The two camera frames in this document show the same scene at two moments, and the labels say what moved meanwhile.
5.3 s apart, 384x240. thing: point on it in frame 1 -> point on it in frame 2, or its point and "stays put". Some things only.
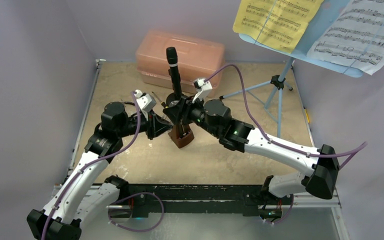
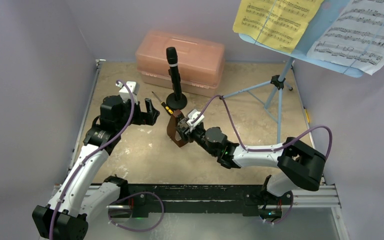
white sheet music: x=365 y=36 stays put
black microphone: x=171 y=54 stays put
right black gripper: x=186 y=109 -> x=182 y=127
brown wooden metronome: x=181 y=135 stays put
